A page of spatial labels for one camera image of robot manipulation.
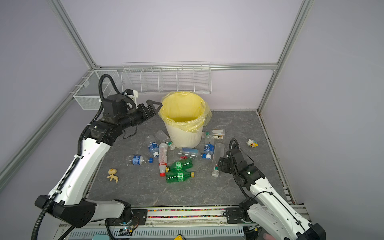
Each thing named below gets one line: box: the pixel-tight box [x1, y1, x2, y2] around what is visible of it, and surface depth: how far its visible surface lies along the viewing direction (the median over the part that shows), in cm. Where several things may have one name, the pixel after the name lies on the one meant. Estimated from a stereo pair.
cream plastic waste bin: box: [164, 122, 203, 149], surface depth 88 cm
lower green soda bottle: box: [165, 170, 195, 183], surface depth 85 cm
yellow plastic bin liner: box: [158, 91, 213, 133], surface depth 91 cm
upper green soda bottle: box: [165, 158, 194, 173], surface depth 88 cm
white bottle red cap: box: [159, 142, 168, 177], surface depth 92 cm
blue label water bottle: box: [204, 137, 215, 160], surface depth 95 cm
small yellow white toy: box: [246, 138, 259, 148], surface depth 100 cm
